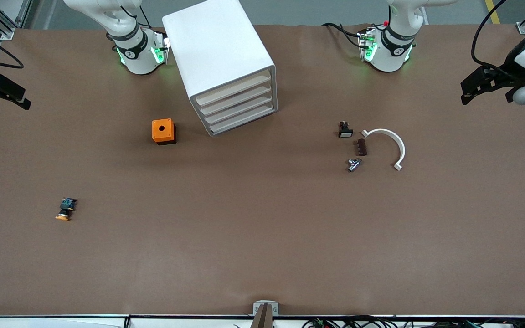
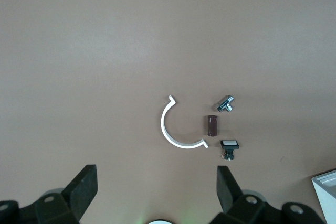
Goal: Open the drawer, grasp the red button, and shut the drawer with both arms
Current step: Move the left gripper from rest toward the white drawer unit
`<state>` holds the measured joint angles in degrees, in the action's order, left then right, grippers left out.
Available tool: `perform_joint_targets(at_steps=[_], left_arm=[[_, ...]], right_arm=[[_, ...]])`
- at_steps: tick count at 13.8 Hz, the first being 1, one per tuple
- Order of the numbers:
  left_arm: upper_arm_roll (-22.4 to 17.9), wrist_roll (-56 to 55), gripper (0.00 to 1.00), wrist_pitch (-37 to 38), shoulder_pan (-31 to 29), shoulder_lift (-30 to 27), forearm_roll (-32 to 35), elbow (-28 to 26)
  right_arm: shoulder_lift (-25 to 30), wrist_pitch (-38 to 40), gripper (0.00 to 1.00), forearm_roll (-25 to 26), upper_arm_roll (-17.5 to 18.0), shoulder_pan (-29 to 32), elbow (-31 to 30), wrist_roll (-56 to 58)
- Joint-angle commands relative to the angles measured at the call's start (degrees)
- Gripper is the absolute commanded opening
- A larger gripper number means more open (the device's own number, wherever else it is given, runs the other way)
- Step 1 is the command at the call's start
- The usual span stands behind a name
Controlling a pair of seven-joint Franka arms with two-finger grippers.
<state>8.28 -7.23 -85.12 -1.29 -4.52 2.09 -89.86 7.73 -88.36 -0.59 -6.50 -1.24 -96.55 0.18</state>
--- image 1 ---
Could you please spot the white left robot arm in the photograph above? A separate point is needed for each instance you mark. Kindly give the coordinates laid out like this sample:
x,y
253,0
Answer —
x,y
388,54

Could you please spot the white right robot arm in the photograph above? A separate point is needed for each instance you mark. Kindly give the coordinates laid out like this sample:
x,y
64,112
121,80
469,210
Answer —
x,y
139,54

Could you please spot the yellow push button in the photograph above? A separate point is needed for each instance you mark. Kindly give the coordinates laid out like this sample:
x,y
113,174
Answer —
x,y
66,207

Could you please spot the white curved plastic clip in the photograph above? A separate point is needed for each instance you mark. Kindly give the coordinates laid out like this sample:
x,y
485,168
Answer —
x,y
399,146

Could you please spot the brown terminal block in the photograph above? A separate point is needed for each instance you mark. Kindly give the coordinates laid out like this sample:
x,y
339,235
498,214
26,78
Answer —
x,y
360,147

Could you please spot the brown table cover sheet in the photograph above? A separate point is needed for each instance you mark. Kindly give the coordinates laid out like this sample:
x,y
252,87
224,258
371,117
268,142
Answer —
x,y
262,228

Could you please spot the black white rectangular switch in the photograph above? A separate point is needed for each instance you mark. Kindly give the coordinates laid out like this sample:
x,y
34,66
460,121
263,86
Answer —
x,y
345,132

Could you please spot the silver key switch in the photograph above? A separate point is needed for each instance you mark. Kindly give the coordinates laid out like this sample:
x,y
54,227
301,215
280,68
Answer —
x,y
353,165

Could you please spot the orange button enclosure box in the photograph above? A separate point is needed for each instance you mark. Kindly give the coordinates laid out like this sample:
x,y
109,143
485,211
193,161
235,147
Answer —
x,y
162,130

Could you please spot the white table edge rail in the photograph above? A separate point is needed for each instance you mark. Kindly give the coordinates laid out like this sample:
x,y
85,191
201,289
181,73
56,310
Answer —
x,y
62,322

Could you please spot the grey metal bracket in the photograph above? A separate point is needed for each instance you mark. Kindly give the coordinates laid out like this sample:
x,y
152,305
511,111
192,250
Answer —
x,y
274,309

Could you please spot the brown wedge post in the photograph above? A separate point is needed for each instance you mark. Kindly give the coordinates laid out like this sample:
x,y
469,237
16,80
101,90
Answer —
x,y
262,319

